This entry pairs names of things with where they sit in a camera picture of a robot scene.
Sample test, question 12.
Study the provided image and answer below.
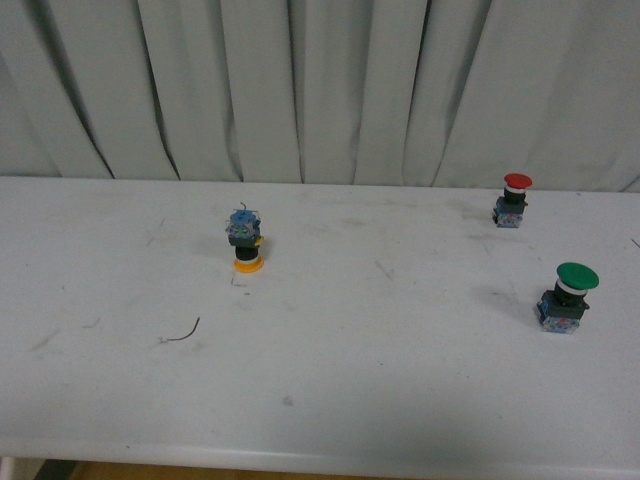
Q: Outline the green push button switch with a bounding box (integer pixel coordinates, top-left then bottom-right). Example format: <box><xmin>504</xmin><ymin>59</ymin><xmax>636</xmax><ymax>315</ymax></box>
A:
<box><xmin>536</xmin><ymin>262</ymin><xmax>600</xmax><ymax>334</ymax></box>

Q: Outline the white pleated curtain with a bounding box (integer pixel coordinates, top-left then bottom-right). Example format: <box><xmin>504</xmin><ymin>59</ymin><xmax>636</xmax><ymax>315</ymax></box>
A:
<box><xmin>1</xmin><ymin>1</ymin><xmax>639</xmax><ymax>192</ymax></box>

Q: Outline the yellow push button switch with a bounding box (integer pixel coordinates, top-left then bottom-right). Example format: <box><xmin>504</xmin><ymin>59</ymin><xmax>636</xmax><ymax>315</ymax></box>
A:
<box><xmin>225</xmin><ymin>203</ymin><xmax>264</xmax><ymax>274</ymax></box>

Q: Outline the thin dark wire piece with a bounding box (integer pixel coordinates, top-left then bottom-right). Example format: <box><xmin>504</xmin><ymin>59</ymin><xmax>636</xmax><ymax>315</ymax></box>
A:
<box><xmin>158</xmin><ymin>316</ymin><xmax>202</xmax><ymax>344</ymax></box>

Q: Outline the red push button switch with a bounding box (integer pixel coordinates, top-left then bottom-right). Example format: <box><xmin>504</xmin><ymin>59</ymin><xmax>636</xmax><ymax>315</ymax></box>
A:
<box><xmin>493</xmin><ymin>173</ymin><xmax>533</xmax><ymax>228</ymax></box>

